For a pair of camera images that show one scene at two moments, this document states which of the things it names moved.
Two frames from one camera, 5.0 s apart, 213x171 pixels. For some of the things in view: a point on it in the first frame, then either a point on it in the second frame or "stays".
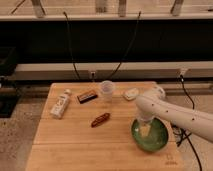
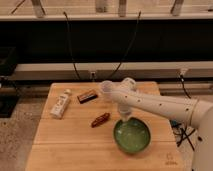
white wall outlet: [92, 75] stays
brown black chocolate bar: [86, 97] stays
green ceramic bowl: [155, 141] to [132, 136]
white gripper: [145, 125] to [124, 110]
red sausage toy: [100, 119] stays
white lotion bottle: [60, 104] stays
